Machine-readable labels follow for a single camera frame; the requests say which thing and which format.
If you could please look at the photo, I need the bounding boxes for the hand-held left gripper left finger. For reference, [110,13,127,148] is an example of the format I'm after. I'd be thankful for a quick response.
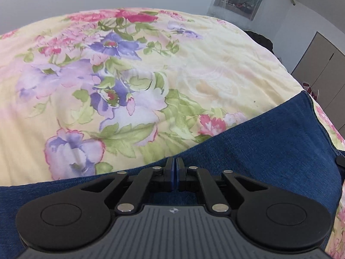
[78,158,176,214]

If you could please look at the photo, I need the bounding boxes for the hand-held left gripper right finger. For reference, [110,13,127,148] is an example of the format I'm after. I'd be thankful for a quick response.
[176,158,273,214]

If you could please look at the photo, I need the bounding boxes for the blue denim pants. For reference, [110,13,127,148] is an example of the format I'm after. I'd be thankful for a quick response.
[0,90,343,259]

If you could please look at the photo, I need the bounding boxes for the red garment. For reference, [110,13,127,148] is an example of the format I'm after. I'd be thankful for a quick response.
[302,82,320,101]

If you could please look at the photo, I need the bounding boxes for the beige wardrobe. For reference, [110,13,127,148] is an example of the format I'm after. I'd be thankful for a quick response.
[291,31,345,130]

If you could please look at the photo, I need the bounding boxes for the floral yellow blanket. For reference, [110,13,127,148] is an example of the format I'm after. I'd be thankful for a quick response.
[0,9,345,259]

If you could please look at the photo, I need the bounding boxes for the pile of dark clothes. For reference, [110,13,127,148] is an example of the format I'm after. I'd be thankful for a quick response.
[244,31,292,74]

